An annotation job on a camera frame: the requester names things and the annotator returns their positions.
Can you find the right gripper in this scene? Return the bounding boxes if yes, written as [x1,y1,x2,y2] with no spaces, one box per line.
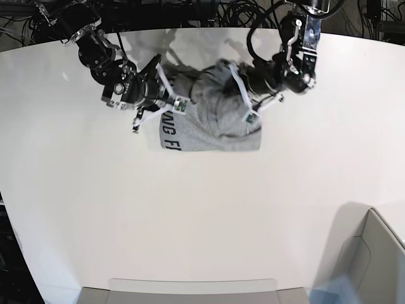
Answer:
[132,54,175,133]

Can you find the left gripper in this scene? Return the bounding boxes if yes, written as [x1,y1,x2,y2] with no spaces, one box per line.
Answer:
[229,61,284,114]

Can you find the grey T-shirt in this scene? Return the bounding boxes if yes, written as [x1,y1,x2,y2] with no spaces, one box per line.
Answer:
[159,61,262,152]

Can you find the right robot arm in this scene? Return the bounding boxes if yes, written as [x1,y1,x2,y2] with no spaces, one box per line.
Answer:
[34,1,187,132]

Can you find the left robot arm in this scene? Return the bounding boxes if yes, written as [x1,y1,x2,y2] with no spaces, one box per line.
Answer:
[228,1,343,122]

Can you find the grey bin right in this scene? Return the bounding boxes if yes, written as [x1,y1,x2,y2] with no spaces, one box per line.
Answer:
[334,209,404,303]

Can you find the grey chair back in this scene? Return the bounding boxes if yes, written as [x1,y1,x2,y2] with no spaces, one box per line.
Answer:
[77,278,309,303]

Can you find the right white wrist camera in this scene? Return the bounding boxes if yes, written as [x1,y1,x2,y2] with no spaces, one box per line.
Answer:
[172,95,190,115]

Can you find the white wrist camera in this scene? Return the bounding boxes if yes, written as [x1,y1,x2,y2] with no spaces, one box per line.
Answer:
[243,110,261,124]
[172,95,190,115]

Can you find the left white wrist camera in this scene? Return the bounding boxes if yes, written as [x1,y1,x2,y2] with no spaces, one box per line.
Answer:
[243,110,261,124]

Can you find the black cable bundle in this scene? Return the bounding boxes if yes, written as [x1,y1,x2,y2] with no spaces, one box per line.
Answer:
[207,0,279,29]

